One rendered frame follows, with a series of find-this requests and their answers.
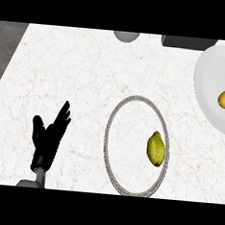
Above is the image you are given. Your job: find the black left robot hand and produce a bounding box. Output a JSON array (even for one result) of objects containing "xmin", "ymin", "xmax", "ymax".
[{"xmin": 27, "ymin": 97, "xmax": 74, "ymax": 176}]

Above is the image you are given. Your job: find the white plate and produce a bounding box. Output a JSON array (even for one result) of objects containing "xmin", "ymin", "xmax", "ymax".
[{"xmin": 188, "ymin": 42, "xmax": 225, "ymax": 136}]

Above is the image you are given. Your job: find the round white placemat grey rim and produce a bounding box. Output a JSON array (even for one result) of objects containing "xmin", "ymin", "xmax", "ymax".
[{"xmin": 99, "ymin": 92, "xmax": 176, "ymax": 200}]

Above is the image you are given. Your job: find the yellow-green lemon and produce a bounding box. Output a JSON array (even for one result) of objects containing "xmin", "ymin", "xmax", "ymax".
[{"xmin": 144, "ymin": 129, "xmax": 167, "ymax": 168}]

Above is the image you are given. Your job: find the dark grey block appliance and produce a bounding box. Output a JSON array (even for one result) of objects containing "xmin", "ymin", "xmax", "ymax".
[{"xmin": 160, "ymin": 34, "xmax": 219, "ymax": 53}]

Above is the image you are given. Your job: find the grey round bowl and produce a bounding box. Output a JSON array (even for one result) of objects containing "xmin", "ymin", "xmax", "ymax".
[{"xmin": 112, "ymin": 30, "xmax": 140, "ymax": 44}]

